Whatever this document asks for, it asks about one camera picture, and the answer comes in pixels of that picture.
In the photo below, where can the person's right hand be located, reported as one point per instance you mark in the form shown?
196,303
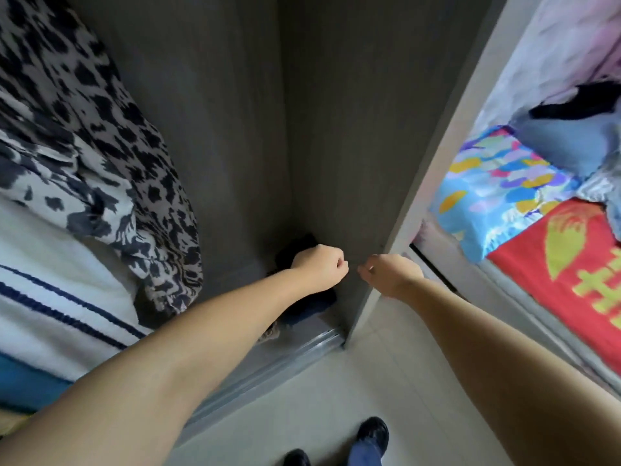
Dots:
390,274

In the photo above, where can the person's left hand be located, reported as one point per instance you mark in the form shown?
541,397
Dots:
320,269

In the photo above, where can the blue jeans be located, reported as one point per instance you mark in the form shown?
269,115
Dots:
315,307

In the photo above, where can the beige patterned garment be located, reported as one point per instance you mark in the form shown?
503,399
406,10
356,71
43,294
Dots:
270,333

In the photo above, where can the grey wardrobe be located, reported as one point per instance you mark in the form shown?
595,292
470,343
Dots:
330,121

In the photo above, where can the white jacket with navy stripes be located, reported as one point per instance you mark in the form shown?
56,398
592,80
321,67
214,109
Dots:
58,305

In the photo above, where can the pile of mixed clothes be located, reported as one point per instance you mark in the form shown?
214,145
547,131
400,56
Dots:
592,102

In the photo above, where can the black white patterned garment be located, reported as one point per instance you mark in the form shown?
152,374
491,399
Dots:
87,131

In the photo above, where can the teal cartoon print shirt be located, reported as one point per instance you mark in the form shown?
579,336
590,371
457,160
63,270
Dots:
29,383

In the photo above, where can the yellow hoodie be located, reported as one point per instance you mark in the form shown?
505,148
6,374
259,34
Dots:
12,422

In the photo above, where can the person's left forearm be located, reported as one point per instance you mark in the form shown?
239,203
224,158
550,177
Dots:
165,383

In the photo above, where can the person's right forearm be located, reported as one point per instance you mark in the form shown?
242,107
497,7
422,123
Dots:
514,373

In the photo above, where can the person's black shoe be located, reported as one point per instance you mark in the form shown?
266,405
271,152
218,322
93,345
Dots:
371,434
296,458

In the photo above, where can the person's blue trousers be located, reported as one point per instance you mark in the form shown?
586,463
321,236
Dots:
364,456

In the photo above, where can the blue patterned pillow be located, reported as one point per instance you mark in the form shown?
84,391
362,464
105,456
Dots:
495,189

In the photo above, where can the red and yellow blanket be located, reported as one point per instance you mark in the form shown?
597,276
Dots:
553,257

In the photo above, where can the pale blue pillow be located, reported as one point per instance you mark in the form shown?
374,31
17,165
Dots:
572,140

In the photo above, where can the white tufted headboard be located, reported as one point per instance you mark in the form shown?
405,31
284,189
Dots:
553,43

